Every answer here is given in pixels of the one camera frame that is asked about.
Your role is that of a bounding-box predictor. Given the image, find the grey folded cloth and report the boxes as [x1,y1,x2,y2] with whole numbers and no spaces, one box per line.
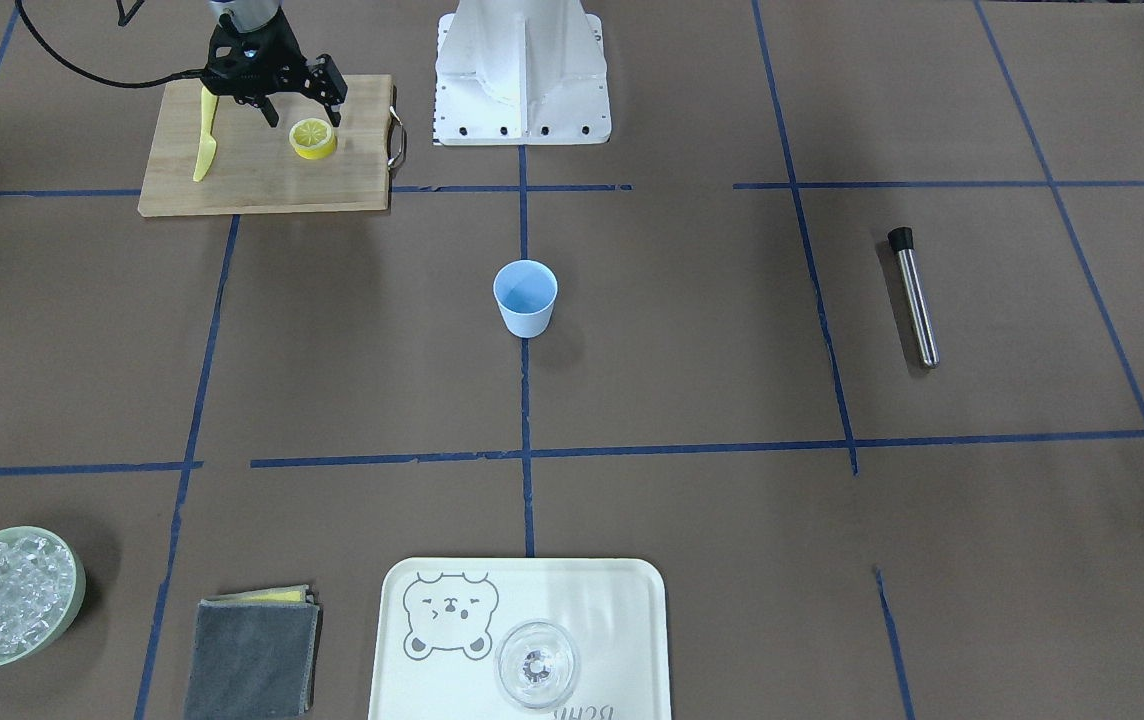
[183,585,321,719]

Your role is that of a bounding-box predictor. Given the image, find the light blue plastic cup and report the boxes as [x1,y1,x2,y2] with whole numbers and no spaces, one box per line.
[491,259,559,340]

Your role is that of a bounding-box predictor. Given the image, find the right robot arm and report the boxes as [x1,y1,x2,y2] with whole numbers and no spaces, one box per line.
[200,1,348,128]

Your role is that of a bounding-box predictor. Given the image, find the clear wine glass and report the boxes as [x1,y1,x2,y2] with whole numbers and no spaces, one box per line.
[496,620,581,711]

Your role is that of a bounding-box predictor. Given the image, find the yellow lemon slice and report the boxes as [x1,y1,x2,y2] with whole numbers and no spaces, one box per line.
[288,117,337,160]

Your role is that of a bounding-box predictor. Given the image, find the cream bear tray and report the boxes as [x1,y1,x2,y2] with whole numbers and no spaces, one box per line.
[368,557,673,719]

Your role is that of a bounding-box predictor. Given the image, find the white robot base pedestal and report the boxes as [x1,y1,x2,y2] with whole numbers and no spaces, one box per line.
[432,1,613,147]

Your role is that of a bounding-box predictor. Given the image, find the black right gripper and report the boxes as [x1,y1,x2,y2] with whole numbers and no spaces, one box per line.
[202,22,348,128]

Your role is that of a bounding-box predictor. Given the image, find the yellow plastic knife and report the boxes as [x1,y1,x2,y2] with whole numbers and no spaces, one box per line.
[192,86,219,183]

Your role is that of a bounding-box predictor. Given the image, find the green bowl of ice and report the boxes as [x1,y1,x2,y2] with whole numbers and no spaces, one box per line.
[0,527,87,667]

